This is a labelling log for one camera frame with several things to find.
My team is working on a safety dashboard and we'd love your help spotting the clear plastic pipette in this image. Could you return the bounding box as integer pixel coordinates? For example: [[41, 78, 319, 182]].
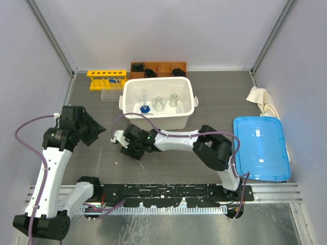
[[97, 146, 102, 171]]

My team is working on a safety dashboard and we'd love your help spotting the clear glass flask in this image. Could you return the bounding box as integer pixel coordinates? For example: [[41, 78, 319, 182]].
[[169, 93, 178, 108], [152, 96, 166, 111]]

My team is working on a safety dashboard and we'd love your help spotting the yellow test tube rack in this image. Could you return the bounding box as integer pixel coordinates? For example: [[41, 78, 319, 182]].
[[87, 70, 127, 91]]

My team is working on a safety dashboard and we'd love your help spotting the white plastic tub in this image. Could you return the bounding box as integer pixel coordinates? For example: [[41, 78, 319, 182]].
[[119, 77, 199, 130]]

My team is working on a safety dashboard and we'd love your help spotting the blue plastic lid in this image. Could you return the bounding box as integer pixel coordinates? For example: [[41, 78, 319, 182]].
[[233, 116, 291, 182]]

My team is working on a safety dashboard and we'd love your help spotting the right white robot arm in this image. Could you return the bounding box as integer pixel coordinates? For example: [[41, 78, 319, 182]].
[[111, 124, 242, 201]]

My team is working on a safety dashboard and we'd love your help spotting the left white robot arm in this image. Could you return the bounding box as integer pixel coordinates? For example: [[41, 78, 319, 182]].
[[13, 105, 106, 244]]

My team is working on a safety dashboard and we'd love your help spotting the clear well plate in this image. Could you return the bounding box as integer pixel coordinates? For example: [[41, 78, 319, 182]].
[[100, 88, 123, 101]]

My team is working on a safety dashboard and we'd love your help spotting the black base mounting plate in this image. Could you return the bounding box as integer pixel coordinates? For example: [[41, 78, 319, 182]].
[[85, 184, 241, 208]]

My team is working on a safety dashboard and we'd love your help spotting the rolled tie orange pattern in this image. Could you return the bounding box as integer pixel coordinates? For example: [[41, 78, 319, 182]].
[[144, 68, 157, 78]]

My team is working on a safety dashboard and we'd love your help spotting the wooden compartment tray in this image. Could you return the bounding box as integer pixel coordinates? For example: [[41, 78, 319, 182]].
[[129, 61, 188, 79]]

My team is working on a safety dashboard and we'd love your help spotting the rolled tie top left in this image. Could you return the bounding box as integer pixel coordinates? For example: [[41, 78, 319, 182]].
[[131, 62, 145, 72]]

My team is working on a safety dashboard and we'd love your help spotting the rolled tie blue pattern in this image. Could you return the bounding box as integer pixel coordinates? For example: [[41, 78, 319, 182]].
[[172, 68, 187, 77]]

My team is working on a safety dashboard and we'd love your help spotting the cream cloth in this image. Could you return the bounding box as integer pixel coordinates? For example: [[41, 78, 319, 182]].
[[246, 86, 280, 119]]

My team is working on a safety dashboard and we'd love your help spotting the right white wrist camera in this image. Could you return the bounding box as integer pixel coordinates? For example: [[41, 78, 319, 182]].
[[110, 130, 129, 148]]

